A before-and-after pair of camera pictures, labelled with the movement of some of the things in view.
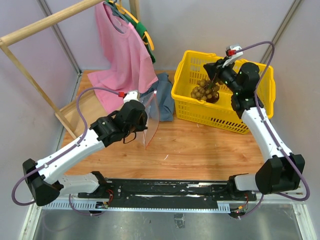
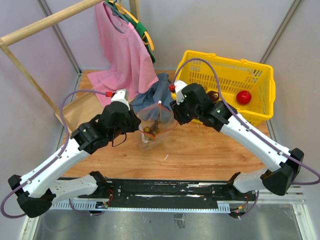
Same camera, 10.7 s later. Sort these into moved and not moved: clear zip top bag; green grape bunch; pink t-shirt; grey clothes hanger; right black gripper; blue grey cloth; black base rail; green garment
Moved: green grape bunch; right black gripper; clear zip top bag
Not moved: pink t-shirt; blue grey cloth; green garment; grey clothes hanger; black base rail
